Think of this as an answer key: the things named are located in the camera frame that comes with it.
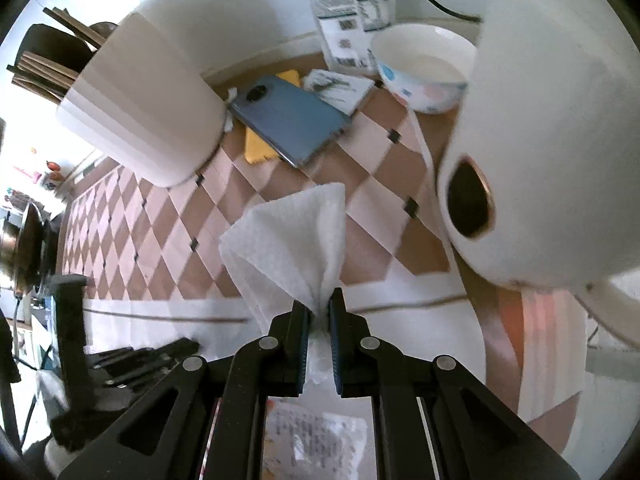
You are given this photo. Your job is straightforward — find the black frying pan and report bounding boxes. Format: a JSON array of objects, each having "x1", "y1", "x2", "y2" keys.
[{"x1": 10, "y1": 199, "x2": 51, "y2": 292}]

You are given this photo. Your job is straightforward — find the white patterned card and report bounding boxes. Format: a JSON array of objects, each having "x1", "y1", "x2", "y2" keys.
[{"x1": 302, "y1": 69, "x2": 375, "y2": 117}]

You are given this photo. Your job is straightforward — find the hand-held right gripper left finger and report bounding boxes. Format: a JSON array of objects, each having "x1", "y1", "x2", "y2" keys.
[{"x1": 57, "y1": 300, "x2": 313, "y2": 480}]

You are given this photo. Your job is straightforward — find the red and white snack bag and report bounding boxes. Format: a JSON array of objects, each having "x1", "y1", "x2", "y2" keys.
[{"x1": 261, "y1": 402, "x2": 369, "y2": 480}]

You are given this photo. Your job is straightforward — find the white printed packet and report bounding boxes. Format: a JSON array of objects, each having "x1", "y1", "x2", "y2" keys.
[{"x1": 293, "y1": 0, "x2": 397, "y2": 72}]

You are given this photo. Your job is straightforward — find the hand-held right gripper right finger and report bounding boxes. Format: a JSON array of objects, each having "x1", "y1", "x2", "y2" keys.
[{"x1": 326, "y1": 287, "x2": 582, "y2": 480}]

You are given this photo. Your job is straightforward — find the steel pot with lid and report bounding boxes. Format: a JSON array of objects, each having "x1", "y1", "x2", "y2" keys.
[{"x1": 0, "y1": 210, "x2": 26, "y2": 286}]

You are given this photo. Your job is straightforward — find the small crumpled white tissue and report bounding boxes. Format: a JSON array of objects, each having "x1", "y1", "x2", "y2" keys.
[{"x1": 221, "y1": 87, "x2": 239, "y2": 134}]

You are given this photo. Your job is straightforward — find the wooden board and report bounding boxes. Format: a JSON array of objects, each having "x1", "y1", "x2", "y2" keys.
[{"x1": 462, "y1": 260, "x2": 589, "y2": 461}]

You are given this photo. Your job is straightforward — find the white electric kettle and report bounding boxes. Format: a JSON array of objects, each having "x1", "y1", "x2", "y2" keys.
[{"x1": 436, "y1": 0, "x2": 640, "y2": 348}]

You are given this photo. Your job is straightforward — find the checkered tablecloth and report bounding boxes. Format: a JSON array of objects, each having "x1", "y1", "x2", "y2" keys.
[{"x1": 57, "y1": 77, "x2": 488, "y2": 418}]

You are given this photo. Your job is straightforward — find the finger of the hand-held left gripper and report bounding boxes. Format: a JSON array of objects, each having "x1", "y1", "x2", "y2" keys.
[
  {"x1": 100, "y1": 357, "x2": 178, "y2": 392},
  {"x1": 87, "y1": 337, "x2": 201, "y2": 368}
]

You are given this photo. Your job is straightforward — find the cream chopstick holder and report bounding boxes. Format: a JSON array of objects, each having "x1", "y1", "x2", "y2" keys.
[{"x1": 54, "y1": 0, "x2": 227, "y2": 189}]

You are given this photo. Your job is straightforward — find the colourful wall stickers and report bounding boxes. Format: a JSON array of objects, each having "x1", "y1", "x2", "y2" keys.
[{"x1": 5, "y1": 144, "x2": 68, "y2": 208}]

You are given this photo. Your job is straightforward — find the white paper tissue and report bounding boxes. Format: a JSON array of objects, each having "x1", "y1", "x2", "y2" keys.
[{"x1": 218, "y1": 182, "x2": 347, "y2": 387}]

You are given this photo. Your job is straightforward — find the bundle of wooden chopsticks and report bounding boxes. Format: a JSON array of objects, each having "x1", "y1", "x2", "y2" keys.
[{"x1": 5, "y1": 7, "x2": 119, "y2": 107}]

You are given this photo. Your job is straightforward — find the white patterned bowl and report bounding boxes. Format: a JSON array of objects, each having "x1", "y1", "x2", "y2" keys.
[{"x1": 368, "y1": 23, "x2": 479, "y2": 115}]

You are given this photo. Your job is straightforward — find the blue smartphone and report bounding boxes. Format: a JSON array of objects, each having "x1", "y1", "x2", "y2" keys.
[{"x1": 229, "y1": 75, "x2": 354, "y2": 169}]

